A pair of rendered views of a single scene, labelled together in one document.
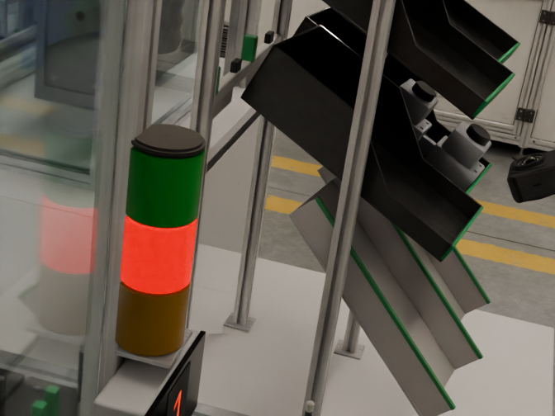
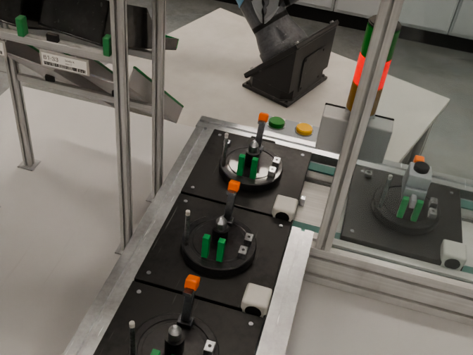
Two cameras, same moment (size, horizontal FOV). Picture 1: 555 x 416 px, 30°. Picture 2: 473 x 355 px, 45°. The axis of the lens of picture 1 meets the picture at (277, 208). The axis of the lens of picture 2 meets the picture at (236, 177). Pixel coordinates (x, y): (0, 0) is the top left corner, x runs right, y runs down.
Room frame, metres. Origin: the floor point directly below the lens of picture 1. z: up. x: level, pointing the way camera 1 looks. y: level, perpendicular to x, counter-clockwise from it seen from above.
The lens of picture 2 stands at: (0.84, 0.91, 1.77)
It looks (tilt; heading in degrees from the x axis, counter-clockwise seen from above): 40 degrees down; 270
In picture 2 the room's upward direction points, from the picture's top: 7 degrees clockwise
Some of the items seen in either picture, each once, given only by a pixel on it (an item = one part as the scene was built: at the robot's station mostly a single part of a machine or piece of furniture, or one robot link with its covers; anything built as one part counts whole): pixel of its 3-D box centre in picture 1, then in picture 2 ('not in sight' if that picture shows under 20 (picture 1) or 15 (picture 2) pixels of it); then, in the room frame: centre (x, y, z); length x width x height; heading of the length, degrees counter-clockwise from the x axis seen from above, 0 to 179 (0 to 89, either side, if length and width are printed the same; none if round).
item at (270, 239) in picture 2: not in sight; (219, 232); (0.85, 0.16, 1.01); 0.24 x 0.24 x 0.13; 79
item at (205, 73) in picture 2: not in sight; (270, 92); (0.75, -0.62, 0.84); 0.90 x 0.70 x 0.03; 149
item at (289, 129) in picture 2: not in sight; (301, 140); (0.68, -0.27, 0.93); 0.21 x 0.07 x 0.06; 169
